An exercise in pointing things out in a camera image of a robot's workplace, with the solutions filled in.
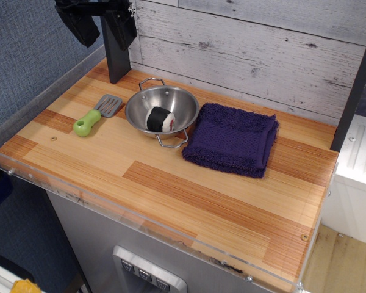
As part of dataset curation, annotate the yellow object at corner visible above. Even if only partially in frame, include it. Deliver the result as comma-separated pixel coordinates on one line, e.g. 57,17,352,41
10,279,43,293

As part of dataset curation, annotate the dark grey right post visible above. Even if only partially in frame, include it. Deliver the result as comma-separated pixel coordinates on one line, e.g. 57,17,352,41
330,49,366,151

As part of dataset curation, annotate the dark grey left post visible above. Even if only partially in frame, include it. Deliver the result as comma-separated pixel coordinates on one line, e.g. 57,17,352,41
101,11,131,84

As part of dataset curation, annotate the clear acrylic shelf guard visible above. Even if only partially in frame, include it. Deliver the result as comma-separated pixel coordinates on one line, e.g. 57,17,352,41
0,61,338,292

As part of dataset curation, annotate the dark grey post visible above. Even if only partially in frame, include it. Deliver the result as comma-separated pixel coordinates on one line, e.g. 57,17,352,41
101,11,131,84
330,49,366,151

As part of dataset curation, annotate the grey toy fridge cabinet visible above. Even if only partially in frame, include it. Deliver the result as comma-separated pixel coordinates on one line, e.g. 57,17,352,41
48,192,266,292

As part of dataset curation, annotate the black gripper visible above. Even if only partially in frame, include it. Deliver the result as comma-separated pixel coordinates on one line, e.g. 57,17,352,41
56,1,137,51

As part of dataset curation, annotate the dark purple towel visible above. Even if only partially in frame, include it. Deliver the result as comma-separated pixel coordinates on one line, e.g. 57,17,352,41
182,103,279,178

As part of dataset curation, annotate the stainless steel bowl with handles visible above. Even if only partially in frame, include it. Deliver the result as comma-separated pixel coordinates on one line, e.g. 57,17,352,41
125,78,199,148

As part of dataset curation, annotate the silver dispenser button panel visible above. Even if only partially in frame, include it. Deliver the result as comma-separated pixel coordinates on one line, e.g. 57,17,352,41
113,245,187,293

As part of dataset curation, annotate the white ribbed side cabinet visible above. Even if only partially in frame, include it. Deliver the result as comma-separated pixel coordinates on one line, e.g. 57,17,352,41
321,115,366,243

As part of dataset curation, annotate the green handled grey spatula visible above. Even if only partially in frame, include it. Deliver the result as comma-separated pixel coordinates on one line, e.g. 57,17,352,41
73,94,123,137

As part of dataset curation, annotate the toy sushi roll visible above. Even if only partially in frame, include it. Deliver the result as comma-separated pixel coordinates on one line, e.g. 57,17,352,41
145,107,175,132

